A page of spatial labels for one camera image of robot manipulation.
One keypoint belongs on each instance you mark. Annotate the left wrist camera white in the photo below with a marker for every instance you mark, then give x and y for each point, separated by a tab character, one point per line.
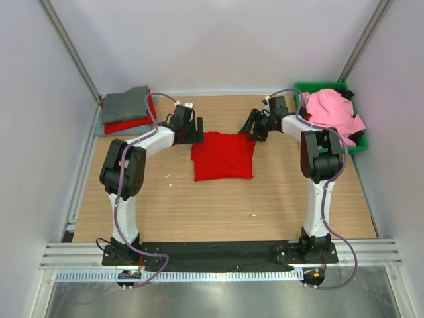
188	105

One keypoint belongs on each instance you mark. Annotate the white slotted cable duct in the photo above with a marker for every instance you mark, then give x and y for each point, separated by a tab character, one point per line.
121	276

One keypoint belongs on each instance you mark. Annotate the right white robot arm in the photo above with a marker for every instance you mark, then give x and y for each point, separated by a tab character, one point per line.
321	162

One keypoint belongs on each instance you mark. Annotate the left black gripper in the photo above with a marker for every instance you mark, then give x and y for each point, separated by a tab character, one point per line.
197	136

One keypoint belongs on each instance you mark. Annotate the folded grey t shirt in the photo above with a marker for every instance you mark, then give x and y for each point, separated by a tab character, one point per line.
127	106

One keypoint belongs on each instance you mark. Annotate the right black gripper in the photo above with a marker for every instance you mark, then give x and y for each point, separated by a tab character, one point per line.
254	116

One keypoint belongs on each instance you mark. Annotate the aluminium front rail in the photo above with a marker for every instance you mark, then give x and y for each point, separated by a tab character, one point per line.
369	252

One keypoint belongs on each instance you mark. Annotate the left aluminium frame post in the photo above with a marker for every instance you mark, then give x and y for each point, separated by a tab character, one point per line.
60	30

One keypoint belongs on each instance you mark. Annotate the right aluminium frame post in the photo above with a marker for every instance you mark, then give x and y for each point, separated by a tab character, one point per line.
370	28

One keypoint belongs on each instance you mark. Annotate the aluminium frame post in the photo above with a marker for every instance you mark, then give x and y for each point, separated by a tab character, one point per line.
370	28
60	30

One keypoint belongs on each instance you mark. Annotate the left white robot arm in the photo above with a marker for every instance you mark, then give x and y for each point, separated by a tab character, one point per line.
122	176

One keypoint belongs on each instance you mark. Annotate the folded red t shirt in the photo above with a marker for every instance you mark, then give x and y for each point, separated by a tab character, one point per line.
131	123

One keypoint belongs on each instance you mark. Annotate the red t shirt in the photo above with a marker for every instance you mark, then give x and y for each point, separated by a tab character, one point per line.
131	123
222	156

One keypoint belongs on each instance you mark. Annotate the folded blue-grey t shirt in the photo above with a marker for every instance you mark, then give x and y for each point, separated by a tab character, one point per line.
101	130

